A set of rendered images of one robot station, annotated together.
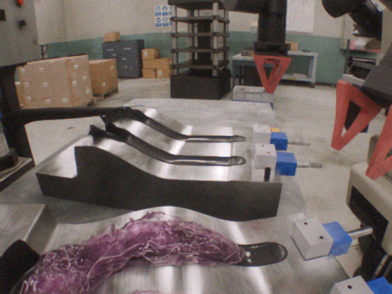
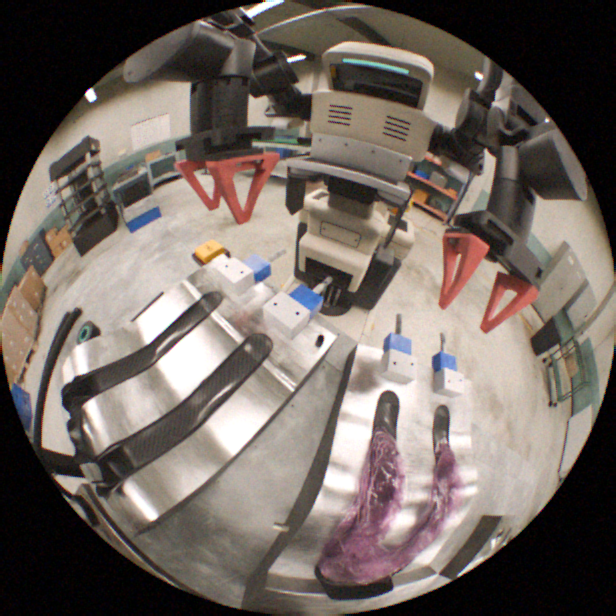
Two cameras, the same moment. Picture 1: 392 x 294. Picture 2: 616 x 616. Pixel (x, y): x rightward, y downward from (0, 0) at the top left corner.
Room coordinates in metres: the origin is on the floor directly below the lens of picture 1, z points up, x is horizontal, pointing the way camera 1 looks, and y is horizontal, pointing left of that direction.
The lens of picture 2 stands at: (0.34, -0.01, 1.10)
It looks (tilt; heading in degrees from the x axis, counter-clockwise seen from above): 54 degrees down; 289
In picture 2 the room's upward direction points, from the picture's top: 11 degrees clockwise
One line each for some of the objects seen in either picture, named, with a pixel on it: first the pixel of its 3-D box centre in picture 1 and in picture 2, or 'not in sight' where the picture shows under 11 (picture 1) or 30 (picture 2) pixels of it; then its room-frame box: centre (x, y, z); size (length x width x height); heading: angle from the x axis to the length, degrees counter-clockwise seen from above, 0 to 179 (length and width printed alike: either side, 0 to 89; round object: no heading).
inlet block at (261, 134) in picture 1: (281, 141); (258, 266); (0.51, -0.19, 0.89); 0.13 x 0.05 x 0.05; 80
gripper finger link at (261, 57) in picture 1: (270, 68); (232, 179); (0.49, -0.15, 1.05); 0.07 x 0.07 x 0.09; 80
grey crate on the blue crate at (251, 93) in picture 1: (253, 94); (140, 207); (3.74, -0.88, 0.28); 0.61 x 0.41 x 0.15; 73
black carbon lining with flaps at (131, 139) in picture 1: (162, 133); (136, 394); (0.50, 0.07, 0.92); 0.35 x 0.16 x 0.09; 80
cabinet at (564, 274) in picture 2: not in sight; (557, 284); (-4.32, -3.87, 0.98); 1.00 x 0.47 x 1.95; 163
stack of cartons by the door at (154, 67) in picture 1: (157, 63); (59, 237); (7.33, 1.06, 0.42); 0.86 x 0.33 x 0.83; 73
